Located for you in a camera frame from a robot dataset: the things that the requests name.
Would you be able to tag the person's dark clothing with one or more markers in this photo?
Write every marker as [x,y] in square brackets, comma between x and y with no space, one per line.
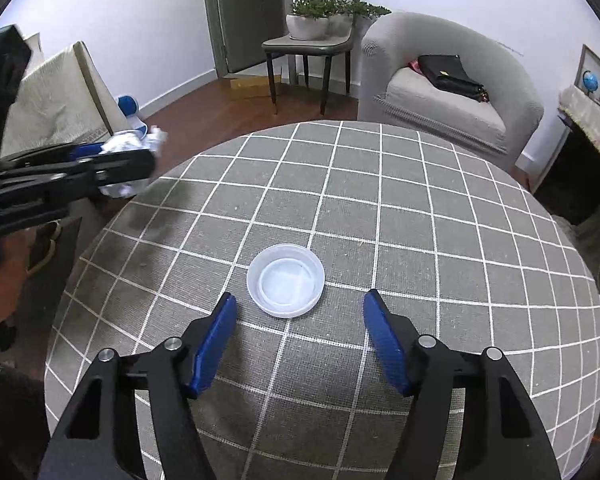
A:
[10,420]

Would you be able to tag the round table with checked cloth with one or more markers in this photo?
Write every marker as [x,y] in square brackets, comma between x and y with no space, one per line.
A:
[430,210]

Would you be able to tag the black handbag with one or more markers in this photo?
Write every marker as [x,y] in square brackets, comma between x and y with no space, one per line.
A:
[447,72]

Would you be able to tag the small blue globe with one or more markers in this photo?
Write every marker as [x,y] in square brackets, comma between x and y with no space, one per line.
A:
[591,81]

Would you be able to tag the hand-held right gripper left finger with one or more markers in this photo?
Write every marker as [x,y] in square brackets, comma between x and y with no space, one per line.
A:
[212,345]

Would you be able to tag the grey dining chair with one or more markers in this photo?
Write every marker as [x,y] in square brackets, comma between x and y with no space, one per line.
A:
[300,46]

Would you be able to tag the black cabinet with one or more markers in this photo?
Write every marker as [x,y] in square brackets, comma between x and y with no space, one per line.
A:
[580,180]

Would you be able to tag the silver picture frame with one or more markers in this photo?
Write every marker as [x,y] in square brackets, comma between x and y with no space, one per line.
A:
[592,60]

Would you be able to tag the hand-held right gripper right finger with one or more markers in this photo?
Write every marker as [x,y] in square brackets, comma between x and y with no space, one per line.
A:
[385,345]

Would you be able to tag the white plastic lid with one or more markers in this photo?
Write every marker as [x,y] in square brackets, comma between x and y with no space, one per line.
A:
[286,280]

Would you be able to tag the grey armchair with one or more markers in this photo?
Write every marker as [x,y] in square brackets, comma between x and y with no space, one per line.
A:
[505,90]

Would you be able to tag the white paper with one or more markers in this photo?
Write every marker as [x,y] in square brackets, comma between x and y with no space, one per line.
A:
[125,141]

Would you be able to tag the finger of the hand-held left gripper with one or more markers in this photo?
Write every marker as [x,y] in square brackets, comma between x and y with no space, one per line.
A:
[87,150]
[125,167]

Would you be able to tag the cardboard box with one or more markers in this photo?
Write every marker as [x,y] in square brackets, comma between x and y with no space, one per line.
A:
[252,87]

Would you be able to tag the green plant in white pot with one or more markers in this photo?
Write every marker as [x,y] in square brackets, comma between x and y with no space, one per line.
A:
[307,27]
[365,10]

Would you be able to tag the grey-green door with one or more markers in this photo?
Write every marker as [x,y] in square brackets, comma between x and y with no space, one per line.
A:
[250,15]

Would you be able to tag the grey fringed cabinet cloth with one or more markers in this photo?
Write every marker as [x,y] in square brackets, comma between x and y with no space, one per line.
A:
[595,120]

